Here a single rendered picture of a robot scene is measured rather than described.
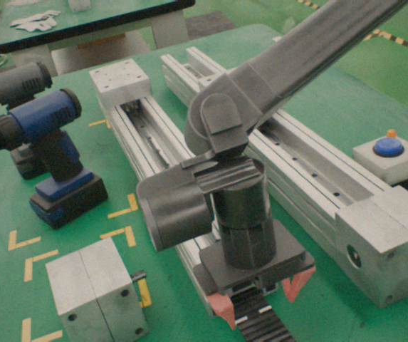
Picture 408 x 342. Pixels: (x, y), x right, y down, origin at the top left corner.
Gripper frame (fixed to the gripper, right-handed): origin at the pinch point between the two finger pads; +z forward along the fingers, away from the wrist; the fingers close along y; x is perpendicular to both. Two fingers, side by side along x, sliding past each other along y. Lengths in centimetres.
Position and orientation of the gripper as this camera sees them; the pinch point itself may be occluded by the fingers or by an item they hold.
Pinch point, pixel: (260, 307)
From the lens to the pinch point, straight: 60.1
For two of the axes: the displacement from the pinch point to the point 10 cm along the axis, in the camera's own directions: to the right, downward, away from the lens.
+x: 3.6, 4.5, -8.1
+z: 1.8, 8.3, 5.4
